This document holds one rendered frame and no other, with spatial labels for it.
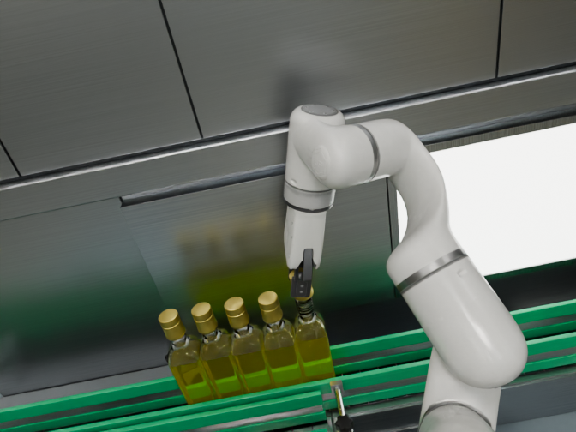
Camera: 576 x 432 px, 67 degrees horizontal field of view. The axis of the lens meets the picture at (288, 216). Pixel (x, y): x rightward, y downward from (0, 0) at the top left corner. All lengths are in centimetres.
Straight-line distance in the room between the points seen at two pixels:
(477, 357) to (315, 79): 47
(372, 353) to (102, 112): 67
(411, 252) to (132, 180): 50
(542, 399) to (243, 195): 70
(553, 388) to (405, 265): 61
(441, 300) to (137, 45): 55
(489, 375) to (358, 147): 27
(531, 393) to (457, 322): 56
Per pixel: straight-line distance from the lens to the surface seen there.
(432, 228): 49
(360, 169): 52
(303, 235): 62
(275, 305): 74
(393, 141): 55
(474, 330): 48
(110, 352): 111
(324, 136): 52
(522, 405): 105
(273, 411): 88
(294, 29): 72
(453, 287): 48
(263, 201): 78
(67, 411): 109
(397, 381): 91
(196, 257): 85
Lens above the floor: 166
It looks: 32 degrees down
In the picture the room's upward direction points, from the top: 12 degrees counter-clockwise
